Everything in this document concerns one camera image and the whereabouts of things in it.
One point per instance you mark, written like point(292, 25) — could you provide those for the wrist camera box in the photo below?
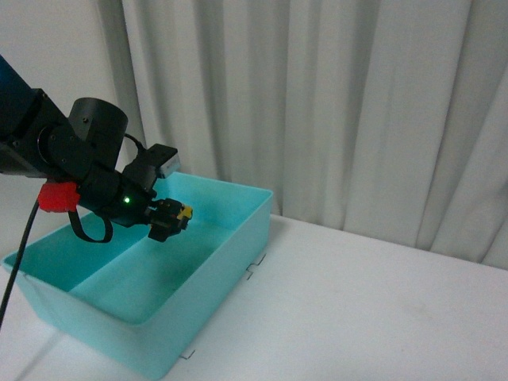
point(157, 162)

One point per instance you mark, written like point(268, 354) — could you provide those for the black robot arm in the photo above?
point(77, 156)

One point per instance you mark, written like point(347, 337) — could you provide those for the grey-white curtain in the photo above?
point(383, 118)

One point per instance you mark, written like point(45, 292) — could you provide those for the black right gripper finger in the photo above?
point(160, 232)

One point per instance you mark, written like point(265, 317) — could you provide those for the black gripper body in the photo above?
point(114, 196)

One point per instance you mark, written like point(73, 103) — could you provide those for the red cable clip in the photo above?
point(58, 197)

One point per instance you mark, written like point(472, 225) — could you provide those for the yellow beetle toy car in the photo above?
point(185, 212)

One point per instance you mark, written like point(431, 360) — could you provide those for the turquoise plastic bin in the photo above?
point(139, 301)

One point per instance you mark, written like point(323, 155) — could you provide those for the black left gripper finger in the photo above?
point(169, 206)

